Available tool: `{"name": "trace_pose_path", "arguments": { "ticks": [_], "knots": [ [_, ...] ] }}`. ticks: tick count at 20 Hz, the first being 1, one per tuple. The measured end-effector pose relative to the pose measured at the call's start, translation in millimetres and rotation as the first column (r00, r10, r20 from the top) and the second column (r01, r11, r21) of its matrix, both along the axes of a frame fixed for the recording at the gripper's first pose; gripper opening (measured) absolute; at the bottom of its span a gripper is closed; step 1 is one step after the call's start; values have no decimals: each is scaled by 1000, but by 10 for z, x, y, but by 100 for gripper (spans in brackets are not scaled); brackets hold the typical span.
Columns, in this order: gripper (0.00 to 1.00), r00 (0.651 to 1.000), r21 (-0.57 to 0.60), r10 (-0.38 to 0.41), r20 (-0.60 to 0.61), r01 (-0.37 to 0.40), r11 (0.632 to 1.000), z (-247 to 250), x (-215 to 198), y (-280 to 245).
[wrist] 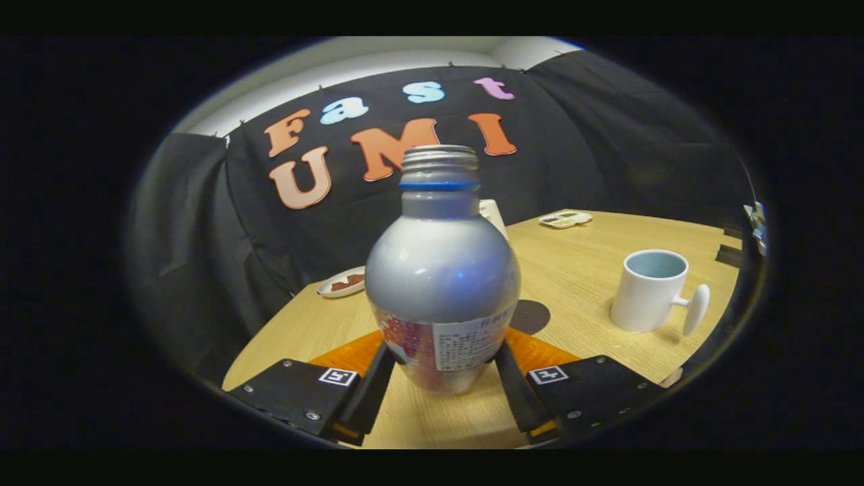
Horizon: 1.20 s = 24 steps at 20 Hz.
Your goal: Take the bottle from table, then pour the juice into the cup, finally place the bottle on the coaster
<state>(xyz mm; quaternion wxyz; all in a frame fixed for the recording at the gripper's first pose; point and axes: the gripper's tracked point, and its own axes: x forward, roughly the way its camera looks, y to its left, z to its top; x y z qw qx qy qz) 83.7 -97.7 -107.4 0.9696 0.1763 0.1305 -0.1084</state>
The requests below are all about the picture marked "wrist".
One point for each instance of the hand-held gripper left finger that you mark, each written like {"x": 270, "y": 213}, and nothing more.
{"x": 370, "y": 398}

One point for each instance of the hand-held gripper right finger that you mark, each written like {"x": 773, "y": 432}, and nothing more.
{"x": 518, "y": 391}

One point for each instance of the dark round coaster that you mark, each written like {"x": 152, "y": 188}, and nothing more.
{"x": 533, "y": 317}

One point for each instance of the silver juice bottle pink label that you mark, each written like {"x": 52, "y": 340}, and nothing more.
{"x": 442, "y": 270}

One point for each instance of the white cup blue inside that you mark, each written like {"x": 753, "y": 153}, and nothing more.
{"x": 644, "y": 300}

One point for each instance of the white oval plate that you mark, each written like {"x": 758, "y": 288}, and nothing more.
{"x": 329, "y": 291}

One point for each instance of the wooden table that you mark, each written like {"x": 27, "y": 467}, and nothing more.
{"x": 580, "y": 270}

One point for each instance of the white toaster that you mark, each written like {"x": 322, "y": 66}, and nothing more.
{"x": 494, "y": 217}

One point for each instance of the white compartment tray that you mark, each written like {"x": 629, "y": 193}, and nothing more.
{"x": 565, "y": 219}

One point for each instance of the grey equipment stand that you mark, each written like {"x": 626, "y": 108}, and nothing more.
{"x": 757, "y": 226}

